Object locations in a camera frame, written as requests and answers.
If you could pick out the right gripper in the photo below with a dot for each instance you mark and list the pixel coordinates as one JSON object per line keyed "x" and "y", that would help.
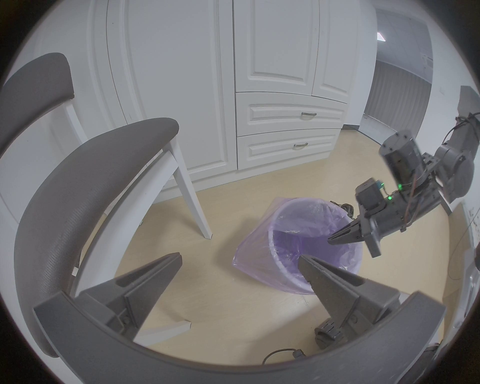
{"x": 392, "y": 217}

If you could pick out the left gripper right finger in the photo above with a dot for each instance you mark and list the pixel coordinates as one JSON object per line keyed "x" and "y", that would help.
{"x": 345, "y": 296}

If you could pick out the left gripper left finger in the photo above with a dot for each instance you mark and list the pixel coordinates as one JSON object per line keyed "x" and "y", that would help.
{"x": 142, "y": 288}

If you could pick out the black and white wrapper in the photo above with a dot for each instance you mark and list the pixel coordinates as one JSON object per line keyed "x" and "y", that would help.
{"x": 343, "y": 207}

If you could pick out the purple plastic bag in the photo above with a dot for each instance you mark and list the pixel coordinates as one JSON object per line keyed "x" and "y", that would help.
{"x": 255, "y": 251}

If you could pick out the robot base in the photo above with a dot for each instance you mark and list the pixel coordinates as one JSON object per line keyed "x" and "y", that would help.
{"x": 333, "y": 333}

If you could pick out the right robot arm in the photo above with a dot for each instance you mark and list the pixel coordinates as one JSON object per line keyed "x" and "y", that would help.
{"x": 453, "y": 165}

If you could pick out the white trash bin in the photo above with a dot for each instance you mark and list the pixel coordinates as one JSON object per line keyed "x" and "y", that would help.
{"x": 285, "y": 273}

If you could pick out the white chair dark grey pads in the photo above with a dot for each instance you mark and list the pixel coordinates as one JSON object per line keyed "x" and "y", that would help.
{"x": 93, "y": 180}

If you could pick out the grey curtain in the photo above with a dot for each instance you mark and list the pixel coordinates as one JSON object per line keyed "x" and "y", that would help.
{"x": 397, "y": 97}

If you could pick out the white wardrobe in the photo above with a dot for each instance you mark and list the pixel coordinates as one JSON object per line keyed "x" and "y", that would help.
{"x": 180, "y": 75}

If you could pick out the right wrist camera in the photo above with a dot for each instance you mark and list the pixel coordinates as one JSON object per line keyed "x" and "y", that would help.
{"x": 369, "y": 193}

